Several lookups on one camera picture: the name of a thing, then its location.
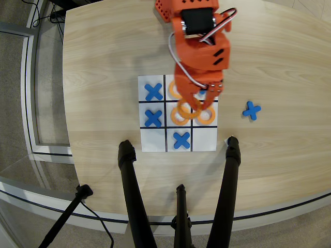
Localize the thin black tripod leg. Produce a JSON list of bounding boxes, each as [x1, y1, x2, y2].
[[170, 183, 193, 248]]

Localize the black stand leg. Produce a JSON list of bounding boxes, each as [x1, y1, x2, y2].
[[38, 184, 94, 248]]

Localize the orange foam ring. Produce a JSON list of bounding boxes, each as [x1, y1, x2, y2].
[[168, 80, 186, 100], [177, 98, 203, 120], [195, 105, 217, 126], [170, 106, 192, 127]]

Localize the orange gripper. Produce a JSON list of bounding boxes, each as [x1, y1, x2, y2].
[[174, 61, 224, 111]]

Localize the black floor cables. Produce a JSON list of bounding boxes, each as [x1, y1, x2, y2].
[[30, 0, 65, 39]]

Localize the white tic-tac-toe grid board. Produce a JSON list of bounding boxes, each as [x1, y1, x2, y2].
[[138, 74, 219, 153]]

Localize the black cable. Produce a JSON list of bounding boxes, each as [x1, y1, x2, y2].
[[79, 200, 115, 248]]

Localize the metal floor frame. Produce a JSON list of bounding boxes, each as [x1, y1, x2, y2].
[[0, 21, 76, 165]]

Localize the thick black tripod leg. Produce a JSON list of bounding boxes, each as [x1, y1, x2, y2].
[[117, 139, 158, 248], [205, 136, 242, 248]]

